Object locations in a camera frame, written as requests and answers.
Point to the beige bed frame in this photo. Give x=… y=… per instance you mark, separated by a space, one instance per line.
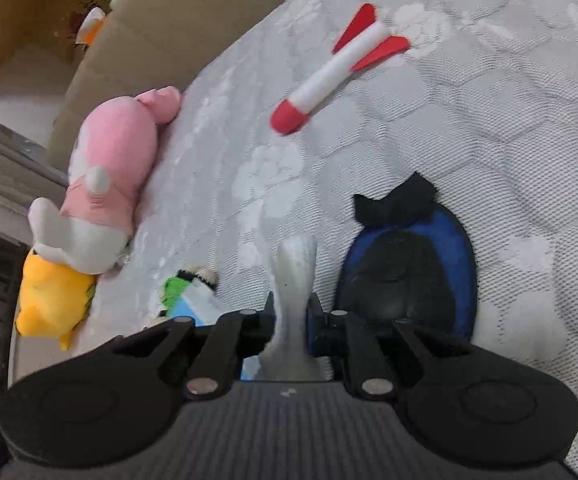
x=169 y=20

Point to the pink white plush toy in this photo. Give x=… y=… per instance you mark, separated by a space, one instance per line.
x=109 y=160

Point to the yellow plush toy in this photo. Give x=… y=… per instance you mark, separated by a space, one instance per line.
x=51 y=300

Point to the grey wooden cabinet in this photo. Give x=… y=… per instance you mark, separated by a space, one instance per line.
x=4 y=170

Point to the blue black plush toy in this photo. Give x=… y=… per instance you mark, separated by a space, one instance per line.
x=409 y=270

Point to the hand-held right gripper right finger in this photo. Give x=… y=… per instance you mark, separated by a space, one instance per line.
x=313 y=327

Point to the red white foam rocket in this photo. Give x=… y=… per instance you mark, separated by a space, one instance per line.
x=319 y=77

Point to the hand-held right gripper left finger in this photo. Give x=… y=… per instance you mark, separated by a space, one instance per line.
x=268 y=321

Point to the green blue white plush toy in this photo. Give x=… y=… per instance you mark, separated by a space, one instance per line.
x=189 y=292

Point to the white grey soft toy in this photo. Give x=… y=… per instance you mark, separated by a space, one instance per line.
x=290 y=280

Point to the orange white object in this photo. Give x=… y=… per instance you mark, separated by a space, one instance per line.
x=90 y=27

